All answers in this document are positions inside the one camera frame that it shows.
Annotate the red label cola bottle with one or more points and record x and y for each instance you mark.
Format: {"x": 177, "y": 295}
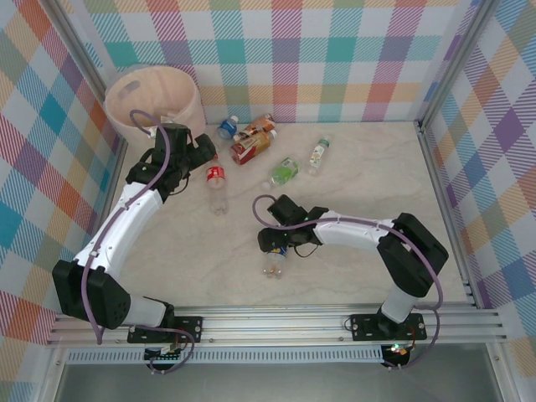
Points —
{"x": 215, "y": 173}

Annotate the blue yellow label cola bottle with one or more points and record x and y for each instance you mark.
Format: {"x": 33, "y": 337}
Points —
{"x": 274, "y": 266}

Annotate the blue label white cap bottle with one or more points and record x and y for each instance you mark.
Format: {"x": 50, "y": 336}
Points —
{"x": 228, "y": 126}

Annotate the green label plastic bottle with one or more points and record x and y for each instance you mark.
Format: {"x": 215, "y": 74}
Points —
{"x": 285, "y": 171}

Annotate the red and gold drink carton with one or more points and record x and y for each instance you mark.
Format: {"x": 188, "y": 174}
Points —
{"x": 247, "y": 155}

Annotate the brown label plastic bottle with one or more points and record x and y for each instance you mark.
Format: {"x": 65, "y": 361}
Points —
{"x": 261, "y": 123}

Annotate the green cap white label bottle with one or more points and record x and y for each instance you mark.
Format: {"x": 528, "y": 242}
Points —
{"x": 319, "y": 154}

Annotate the tan drink white cap bottle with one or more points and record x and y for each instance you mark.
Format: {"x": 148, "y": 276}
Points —
{"x": 271, "y": 135}

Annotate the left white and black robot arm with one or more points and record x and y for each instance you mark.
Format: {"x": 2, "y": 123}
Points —
{"x": 117, "y": 226}

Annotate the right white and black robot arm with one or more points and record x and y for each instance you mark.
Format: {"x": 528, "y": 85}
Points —
{"x": 356, "y": 236}

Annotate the grey metal panel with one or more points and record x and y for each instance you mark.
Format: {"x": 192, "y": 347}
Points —
{"x": 272, "y": 385}

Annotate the small black controller board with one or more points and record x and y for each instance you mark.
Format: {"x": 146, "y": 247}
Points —
{"x": 165, "y": 357}
{"x": 398, "y": 354}

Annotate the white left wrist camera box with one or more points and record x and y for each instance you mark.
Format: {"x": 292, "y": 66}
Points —
{"x": 151, "y": 133}

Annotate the aluminium mounting rail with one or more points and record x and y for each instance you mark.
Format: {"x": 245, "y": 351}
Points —
{"x": 272, "y": 326}

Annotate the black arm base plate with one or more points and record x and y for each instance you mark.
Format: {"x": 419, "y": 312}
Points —
{"x": 362, "y": 328}
{"x": 190, "y": 328}

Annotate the aluminium frame post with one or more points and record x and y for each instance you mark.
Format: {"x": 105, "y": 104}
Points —
{"x": 69, "y": 29}
{"x": 458, "y": 63}

